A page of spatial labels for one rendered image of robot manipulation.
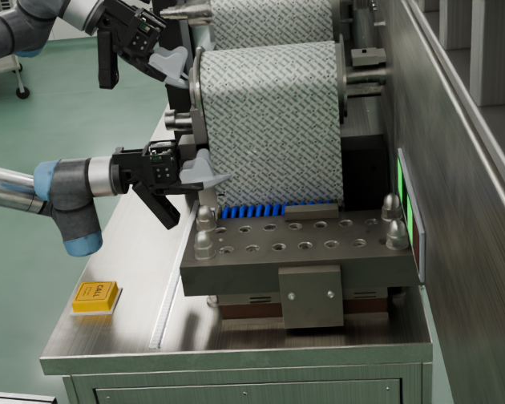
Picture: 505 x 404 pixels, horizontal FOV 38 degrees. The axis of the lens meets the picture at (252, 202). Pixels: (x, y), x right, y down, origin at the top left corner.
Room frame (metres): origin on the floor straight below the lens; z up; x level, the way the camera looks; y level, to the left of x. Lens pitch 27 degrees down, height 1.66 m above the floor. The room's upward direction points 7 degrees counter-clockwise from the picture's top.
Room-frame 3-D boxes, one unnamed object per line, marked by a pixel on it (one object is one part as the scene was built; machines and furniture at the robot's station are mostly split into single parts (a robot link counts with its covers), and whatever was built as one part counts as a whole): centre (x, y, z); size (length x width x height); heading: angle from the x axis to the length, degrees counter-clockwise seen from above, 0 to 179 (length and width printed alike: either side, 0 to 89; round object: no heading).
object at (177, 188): (1.20, 0.13, 1.09); 0.09 x 0.05 x 0.02; 82
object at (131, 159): (1.23, 0.18, 1.12); 0.12 x 0.08 x 0.09; 83
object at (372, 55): (1.24, -0.23, 1.28); 0.06 x 0.05 x 0.02; 83
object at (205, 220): (1.15, 0.09, 1.05); 0.04 x 0.04 x 0.04
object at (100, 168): (1.24, 0.26, 1.11); 0.08 x 0.05 x 0.08; 173
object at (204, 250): (1.05, 0.09, 1.05); 0.04 x 0.04 x 0.04
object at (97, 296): (1.15, 0.31, 0.91); 0.07 x 0.07 x 0.02; 83
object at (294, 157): (1.20, -0.05, 1.12); 0.23 x 0.01 x 0.18; 83
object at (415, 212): (0.85, -0.21, 1.18); 0.25 x 0.01 x 0.07; 173
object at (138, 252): (2.20, -0.09, 0.88); 2.52 x 0.66 x 0.04; 173
